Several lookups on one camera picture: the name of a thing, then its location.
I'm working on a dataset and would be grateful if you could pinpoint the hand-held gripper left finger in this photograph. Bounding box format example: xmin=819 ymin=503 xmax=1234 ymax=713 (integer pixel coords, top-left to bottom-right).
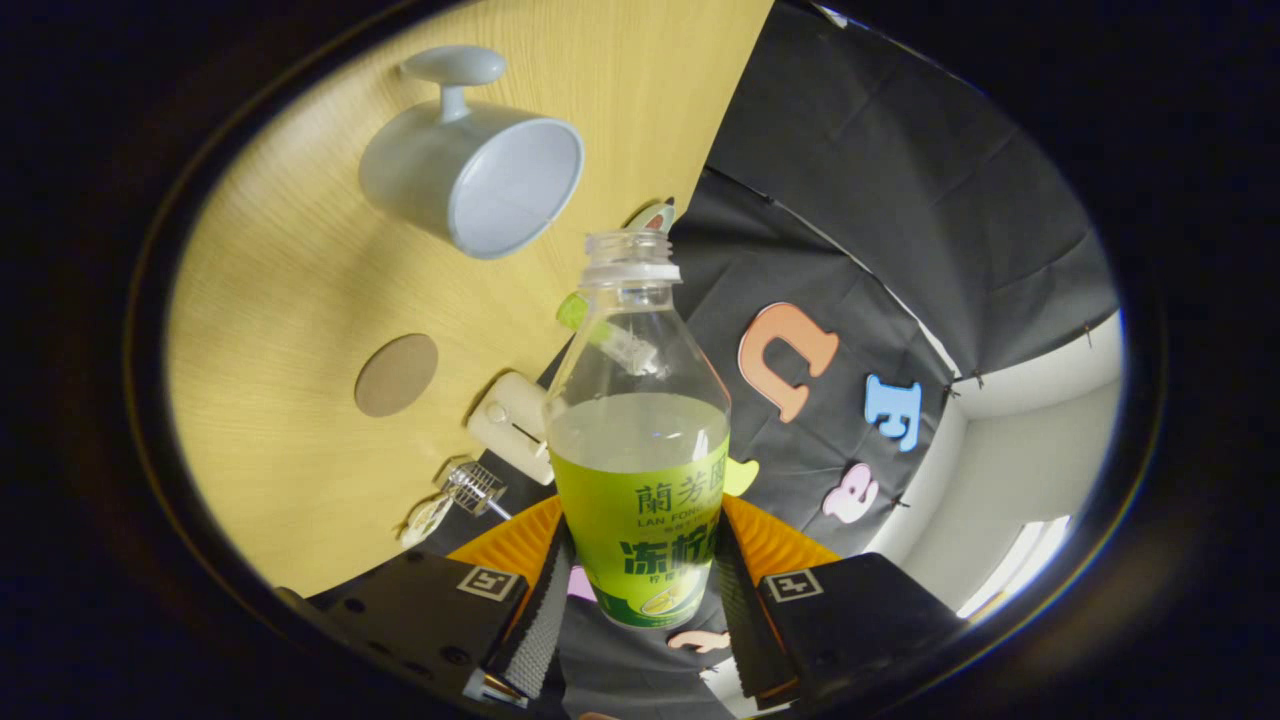
xmin=275 ymin=494 xmax=578 ymax=709

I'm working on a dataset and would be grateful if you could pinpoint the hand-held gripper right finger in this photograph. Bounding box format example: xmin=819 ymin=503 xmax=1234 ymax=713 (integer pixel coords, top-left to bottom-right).
xmin=712 ymin=494 xmax=969 ymax=706

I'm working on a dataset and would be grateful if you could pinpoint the juice bottle with green label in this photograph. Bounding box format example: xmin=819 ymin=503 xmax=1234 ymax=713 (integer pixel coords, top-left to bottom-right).
xmin=545 ymin=229 xmax=733 ymax=631

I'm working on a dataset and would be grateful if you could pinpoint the round brown coaster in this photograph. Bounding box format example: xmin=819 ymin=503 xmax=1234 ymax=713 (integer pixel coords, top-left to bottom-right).
xmin=354 ymin=333 xmax=440 ymax=419

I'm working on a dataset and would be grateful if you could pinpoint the white cup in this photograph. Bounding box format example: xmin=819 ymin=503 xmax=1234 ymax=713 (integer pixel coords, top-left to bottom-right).
xmin=358 ymin=45 xmax=586 ymax=261

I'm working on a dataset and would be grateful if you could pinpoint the small white and green bottle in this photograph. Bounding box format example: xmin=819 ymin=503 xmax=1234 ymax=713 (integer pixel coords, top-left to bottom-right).
xmin=556 ymin=292 xmax=663 ymax=377

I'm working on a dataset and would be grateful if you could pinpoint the white divided dish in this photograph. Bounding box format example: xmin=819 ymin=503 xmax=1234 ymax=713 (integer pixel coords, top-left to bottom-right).
xmin=400 ymin=493 xmax=456 ymax=549

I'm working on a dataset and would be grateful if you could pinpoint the white toaster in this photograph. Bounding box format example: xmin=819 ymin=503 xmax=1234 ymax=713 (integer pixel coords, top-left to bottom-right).
xmin=467 ymin=372 xmax=556 ymax=487

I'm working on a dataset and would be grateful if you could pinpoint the ceiling light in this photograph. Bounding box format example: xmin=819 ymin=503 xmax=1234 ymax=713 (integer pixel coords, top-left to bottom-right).
xmin=955 ymin=515 xmax=1073 ymax=621

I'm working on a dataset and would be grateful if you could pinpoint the wooden table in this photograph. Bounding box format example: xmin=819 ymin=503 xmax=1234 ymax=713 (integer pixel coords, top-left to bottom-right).
xmin=165 ymin=0 xmax=776 ymax=601

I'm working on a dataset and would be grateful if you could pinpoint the pale green plate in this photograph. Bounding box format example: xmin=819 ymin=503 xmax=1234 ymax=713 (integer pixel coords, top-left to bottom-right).
xmin=625 ymin=198 xmax=678 ymax=234

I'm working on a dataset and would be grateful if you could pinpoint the metal wire utensil holder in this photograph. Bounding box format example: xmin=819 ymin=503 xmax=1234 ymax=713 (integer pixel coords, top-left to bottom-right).
xmin=440 ymin=462 xmax=508 ymax=519

